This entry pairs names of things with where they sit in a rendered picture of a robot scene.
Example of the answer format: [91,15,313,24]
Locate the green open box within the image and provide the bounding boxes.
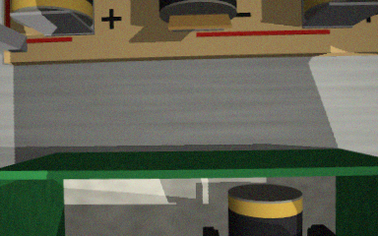
[0,148,378,236]

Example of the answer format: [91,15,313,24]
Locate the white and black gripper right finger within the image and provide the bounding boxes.
[307,224,337,236]

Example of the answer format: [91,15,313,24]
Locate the black battery with yellow band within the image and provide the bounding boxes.
[12,0,94,27]
[227,184,302,236]
[158,0,237,23]
[303,0,378,21]

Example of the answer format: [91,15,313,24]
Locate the tan flat circuit board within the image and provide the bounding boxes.
[0,0,378,66]

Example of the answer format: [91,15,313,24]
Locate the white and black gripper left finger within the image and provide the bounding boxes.
[203,227,220,236]

